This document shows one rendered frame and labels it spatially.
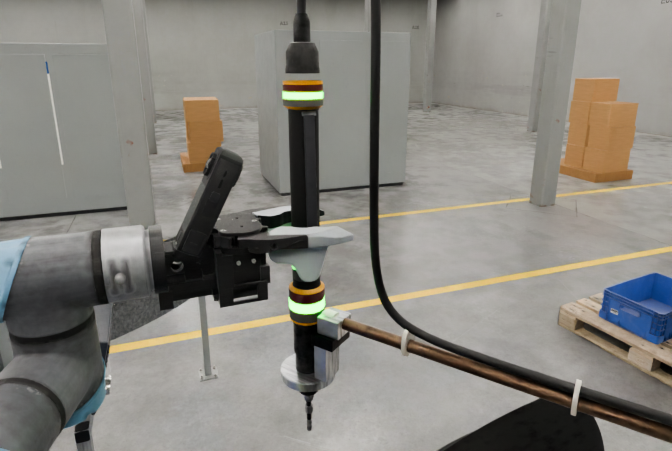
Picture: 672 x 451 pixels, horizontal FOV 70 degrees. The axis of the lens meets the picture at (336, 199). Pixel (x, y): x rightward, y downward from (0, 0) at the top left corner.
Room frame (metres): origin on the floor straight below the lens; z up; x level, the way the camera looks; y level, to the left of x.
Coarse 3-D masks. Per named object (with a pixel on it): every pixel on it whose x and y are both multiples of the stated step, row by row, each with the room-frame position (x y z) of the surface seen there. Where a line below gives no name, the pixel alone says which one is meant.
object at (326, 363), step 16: (320, 320) 0.50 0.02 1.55; (336, 320) 0.49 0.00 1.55; (320, 336) 0.49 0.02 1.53; (336, 336) 0.49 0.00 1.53; (320, 352) 0.50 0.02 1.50; (336, 352) 0.51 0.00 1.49; (288, 368) 0.52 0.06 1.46; (320, 368) 0.50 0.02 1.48; (336, 368) 0.51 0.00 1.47; (288, 384) 0.50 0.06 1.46; (304, 384) 0.49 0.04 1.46; (320, 384) 0.50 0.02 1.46
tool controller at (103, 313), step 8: (104, 304) 1.12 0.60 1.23; (112, 304) 1.14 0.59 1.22; (96, 312) 1.07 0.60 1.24; (104, 312) 1.08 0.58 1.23; (112, 312) 1.11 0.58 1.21; (96, 320) 1.03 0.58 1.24; (104, 320) 1.04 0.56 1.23; (104, 328) 1.00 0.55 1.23; (104, 336) 0.97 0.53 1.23; (104, 344) 0.95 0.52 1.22; (104, 352) 0.95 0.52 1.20; (104, 360) 0.95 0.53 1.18
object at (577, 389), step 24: (384, 288) 0.47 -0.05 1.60; (408, 336) 0.45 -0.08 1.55; (432, 336) 0.44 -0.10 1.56; (480, 360) 0.41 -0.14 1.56; (504, 360) 0.40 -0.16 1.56; (552, 384) 0.37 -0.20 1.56; (576, 384) 0.36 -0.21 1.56; (576, 408) 0.35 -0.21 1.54; (624, 408) 0.34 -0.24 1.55; (648, 408) 0.33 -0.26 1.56
